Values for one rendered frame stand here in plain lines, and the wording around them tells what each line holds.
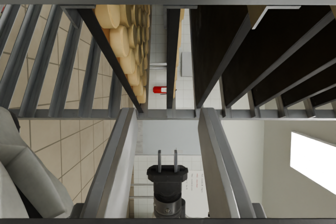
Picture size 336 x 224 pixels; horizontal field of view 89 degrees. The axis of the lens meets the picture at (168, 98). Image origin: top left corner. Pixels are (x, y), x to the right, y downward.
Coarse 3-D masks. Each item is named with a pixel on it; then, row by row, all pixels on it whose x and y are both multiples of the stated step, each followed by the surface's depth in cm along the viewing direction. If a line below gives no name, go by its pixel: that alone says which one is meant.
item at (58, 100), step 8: (72, 24) 65; (80, 24) 67; (72, 32) 65; (80, 32) 66; (72, 40) 64; (64, 48) 60; (72, 48) 63; (64, 56) 60; (72, 56) 62; (64, 64) 60; (72, 64) 61; (64, 72) 60; (56, 80) 56; (64, 80) 59; (56, 88) 56; (64, 88) 58; (56, 96) 56; (64, 96) 57; (56, 104) 56; (64, 104) 56; (48, 112) 52; (56, 112) 55
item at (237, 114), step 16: (16, 112) 55; (64, 112) 55; (96, 112) 55; (160, 112) 55; (176, 112) 55; (192, 112) 55; (240, 112) 55; (272, 112) 55; (288, 112) 55; (304, 112) 55; (320, 112) 55
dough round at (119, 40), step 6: (114, 30) 26; (120, 30) 26; (126, 30) 28; (114, 36) 26; (120, 36) 26; (126, 36) 28; (114, 42) 26; (120, 42) 26; (126, 42) 28; (114, 48) 26; (120, 48) 26; (126, 48) 28; (120, 54) 27; (126, 54) 28
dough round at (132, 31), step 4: (132, 24) 34; (128, 28) 33; (132, 28) 34; (128, 32) 33; (132, 32) 33; (128, 36) 33; (132, 36) 34; (136, 36) 38; (132, 40) 34; (136, 40) 38; (132, 44) 34; (136, 44) 38
